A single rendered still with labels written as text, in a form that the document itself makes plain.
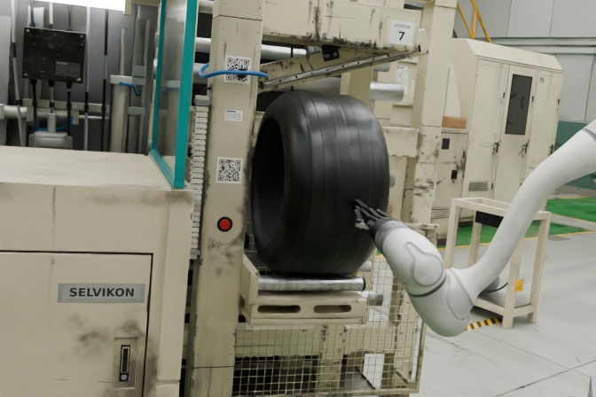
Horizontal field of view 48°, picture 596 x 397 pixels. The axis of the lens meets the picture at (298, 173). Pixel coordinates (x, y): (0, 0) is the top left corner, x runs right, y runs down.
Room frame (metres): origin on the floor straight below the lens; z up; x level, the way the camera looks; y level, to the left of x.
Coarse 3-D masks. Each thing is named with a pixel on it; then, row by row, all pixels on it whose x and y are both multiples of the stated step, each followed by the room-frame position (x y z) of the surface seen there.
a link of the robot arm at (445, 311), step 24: (576, 144) 1.47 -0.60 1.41; (552, 168) 1.46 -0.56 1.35; (576, 168) 1.46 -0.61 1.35; (528, 192) 1.47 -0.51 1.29; (552, 192) 1.48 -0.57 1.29; (528, 216) 1.47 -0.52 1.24; (504, 240) 1.49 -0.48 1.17; (480, 264) 1.51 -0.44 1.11; (504, 264) 1.50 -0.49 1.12; (456, 288) 1.47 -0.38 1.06; (480, 288) 1.50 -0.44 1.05; (432, 312) 1.47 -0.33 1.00; (456, 312) 1.47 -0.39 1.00
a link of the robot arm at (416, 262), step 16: (384, 240) 1.52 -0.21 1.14; (400, 240) 1.46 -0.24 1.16; (416, 240) 1.44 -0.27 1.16; (400, 256) 1.43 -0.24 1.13; (416, 256) 1.40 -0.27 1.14; (432, 256) 1.40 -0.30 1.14; (400, 272) 1.42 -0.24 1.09; (416, 272) 1.39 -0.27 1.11; (432, 272) 1.39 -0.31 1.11; (416, 288) 1.45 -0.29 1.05; (432, 288) 1.45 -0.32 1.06
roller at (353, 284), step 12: (264, 276) 1.89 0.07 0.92; (276, 276) 1.91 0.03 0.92; (288, 276) 1.92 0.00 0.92; (300, 276) 1.93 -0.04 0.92; (312, 276) 1.94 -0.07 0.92; (324, 276) 1.95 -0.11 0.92; (336, 276) 1.96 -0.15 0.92; (348, 276) 1.98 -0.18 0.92; (360, 276) 1.99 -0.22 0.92; (264, 288) 1.88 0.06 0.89; (276, 288) 1.89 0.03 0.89; (288, 288) 1.90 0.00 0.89; (300, 288) 1.91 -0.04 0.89; (312, 288) 1.93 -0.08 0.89; (324, 288) 1.94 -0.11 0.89; (336, 288) 1.95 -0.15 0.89; (348, 288) 1.96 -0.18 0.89; (360, 288) 1.97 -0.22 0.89
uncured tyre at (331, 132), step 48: (288, 96) 2.01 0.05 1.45; (336, 96) 2.03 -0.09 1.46; (288, 144) 1.86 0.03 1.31; (336, 144) 1.84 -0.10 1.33; (384, 144) 1.93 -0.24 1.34; (288, 192) 1.82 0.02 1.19; (336, 192) 1.80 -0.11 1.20; (384, 192) 1.86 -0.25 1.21; (288, 240) 1.83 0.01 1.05; (336, 240) 1.83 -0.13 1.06
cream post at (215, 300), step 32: (224, 0) 1.90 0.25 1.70; (256, 0) 1.93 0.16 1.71; (224, 32) 1.91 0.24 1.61; (256, 32) 1.93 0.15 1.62; (224, 64) 1.91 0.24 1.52; (256, 64) 1.94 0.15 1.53; (224, 96) 1.91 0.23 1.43; (256, 96) 1.94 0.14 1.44; (224, 128) 1.91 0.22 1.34; (224, 192) 1.92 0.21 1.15; (224, 256) 1.92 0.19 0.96; (192, 288) 1.99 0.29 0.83; (224, 288) 1.92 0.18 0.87; (192, 320) 1.95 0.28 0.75; (224, 320) 1.93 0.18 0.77; (192, 352) 1.91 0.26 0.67; (224, 352) 1.93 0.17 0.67; (192, 384) 1.90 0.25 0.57; (224, 384) 1.93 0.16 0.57
